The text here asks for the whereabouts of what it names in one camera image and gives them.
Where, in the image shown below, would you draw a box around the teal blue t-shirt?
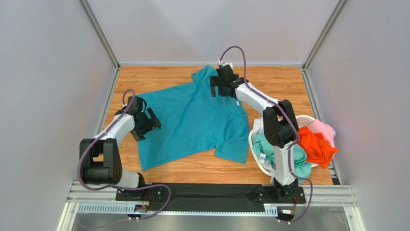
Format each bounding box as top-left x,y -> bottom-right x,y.
138,65 -> 250,171

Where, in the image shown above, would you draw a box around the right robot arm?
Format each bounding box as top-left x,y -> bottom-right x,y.
210,63 -> 299,203

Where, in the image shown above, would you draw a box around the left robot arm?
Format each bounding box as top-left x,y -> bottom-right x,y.
77,96 -> 161,191

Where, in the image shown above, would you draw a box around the white t-shirt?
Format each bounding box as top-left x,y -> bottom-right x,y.
249,117 -> 280,183

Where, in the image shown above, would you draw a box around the mint green t-shirt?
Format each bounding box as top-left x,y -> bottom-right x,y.
252,134 -> 312,178

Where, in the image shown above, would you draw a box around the white laundry basket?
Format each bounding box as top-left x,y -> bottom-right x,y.
248,117 -> 318,178

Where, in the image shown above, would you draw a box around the pink t-shirt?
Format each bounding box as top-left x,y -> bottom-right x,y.
308,119 -> 336,148

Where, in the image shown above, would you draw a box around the orange t-shirt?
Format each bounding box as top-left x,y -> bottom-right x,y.
298,127 -> 339,168

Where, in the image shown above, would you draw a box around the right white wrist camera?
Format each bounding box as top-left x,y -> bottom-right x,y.
218,60 -> 233,69

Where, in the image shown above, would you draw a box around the aluminium frame rail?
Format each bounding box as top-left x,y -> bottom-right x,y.
57,181 -> 365,231

